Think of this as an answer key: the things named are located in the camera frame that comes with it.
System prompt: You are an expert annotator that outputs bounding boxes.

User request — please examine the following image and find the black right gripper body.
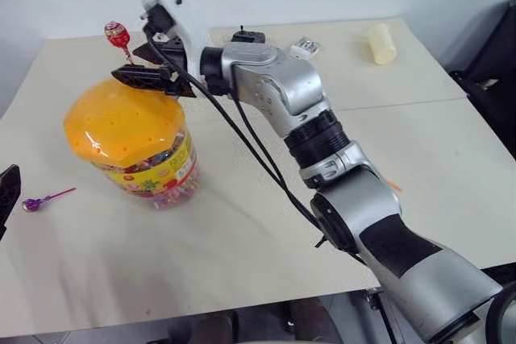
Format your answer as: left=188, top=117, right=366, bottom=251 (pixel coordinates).
left=141, top=2, right=197, bottom=99

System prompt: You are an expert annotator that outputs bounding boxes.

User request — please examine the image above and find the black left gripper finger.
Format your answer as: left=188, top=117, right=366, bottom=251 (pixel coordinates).
left=0, top=164, right=23, bottom=241

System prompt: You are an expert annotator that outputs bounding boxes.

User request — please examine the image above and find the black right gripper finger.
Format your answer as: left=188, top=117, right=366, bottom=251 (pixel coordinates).
left=111, top=65, right=174, bottom=94
left=133, top=42, right=164, bottom=65

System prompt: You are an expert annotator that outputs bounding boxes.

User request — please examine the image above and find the red lollipop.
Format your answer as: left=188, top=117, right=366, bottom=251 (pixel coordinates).
left=103, top=20, right=135, bottom=67

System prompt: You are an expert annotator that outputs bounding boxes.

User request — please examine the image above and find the orange perforated jar lid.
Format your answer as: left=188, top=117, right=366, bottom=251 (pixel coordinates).
left=63, top=77, right=183, bottom=168

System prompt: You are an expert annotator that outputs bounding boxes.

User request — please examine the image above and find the clear plastic lollipop jar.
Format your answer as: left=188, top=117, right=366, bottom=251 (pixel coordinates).
left=91, top=126, right=199, bottom=211

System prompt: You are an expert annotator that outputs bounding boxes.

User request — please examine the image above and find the purple wrapped lollipop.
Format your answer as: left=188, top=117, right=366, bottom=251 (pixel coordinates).
left=21, top=187, right=77, bottom=213

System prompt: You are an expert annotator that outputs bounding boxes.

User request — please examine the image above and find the small white box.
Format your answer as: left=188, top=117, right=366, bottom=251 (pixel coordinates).
left=289, top=35, right=323, bottom=60

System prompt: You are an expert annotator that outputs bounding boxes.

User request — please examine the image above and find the cream paper roll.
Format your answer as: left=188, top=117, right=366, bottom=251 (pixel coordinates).
left=360, top=23, right=398, bottom=67

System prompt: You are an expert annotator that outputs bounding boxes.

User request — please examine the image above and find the black chair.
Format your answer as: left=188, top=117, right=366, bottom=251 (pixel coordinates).
left=446, top=0, right=516, bottom=152

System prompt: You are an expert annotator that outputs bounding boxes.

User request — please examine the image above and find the dark round rimmed shape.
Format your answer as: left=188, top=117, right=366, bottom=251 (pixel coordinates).
left=488, top=285, right=516, bottom=344

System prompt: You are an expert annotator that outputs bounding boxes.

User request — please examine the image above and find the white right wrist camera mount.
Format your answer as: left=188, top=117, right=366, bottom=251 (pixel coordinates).
left=139, top=0, right=211, bottom=81

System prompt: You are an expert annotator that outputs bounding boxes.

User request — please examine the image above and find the long black arm cable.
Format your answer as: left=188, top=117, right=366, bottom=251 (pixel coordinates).
left=145, top=32, right=366, bottom=267

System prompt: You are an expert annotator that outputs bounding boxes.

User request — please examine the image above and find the short black arm cable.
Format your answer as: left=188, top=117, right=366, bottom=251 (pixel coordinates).
left=230, top=92, right=292, bottom=197

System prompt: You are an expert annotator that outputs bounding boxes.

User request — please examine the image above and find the grey metal table frame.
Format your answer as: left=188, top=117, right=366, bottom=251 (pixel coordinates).
left=362, top=286, right=390, bottom=344

